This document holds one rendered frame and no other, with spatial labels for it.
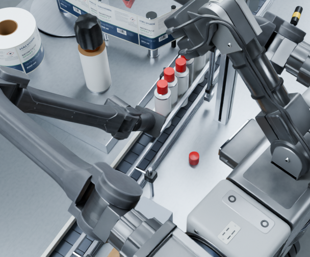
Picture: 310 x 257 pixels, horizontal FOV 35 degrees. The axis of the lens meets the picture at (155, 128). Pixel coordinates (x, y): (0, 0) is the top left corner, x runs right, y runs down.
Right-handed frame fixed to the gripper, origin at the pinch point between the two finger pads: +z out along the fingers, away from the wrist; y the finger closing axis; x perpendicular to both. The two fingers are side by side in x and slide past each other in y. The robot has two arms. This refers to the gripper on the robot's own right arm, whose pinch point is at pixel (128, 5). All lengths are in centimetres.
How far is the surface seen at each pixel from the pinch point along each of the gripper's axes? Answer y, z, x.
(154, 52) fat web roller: -9.7, 28.6, 3.1
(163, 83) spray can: 13.6, 10.2, 20.2
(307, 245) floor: -12, 117, 83
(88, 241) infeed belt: 60, 31, 23
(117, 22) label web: -8.3, 19.9, -11.4
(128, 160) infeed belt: 31.5, 30.8, 18.3
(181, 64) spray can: 4.6, 10.1, 21.2
